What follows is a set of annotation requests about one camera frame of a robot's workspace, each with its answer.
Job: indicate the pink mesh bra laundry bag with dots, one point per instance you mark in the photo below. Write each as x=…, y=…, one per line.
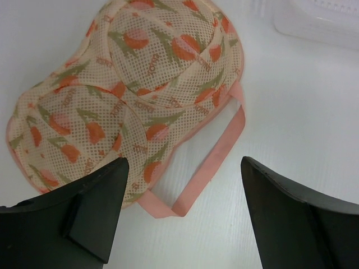
x=147, y=77

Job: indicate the white plastic basket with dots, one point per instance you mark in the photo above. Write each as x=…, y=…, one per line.
x=330, y=22

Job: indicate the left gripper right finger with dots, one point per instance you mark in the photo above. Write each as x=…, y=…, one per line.
x=296, y=226

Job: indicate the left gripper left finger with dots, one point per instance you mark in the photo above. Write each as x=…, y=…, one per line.
x=70, y=227

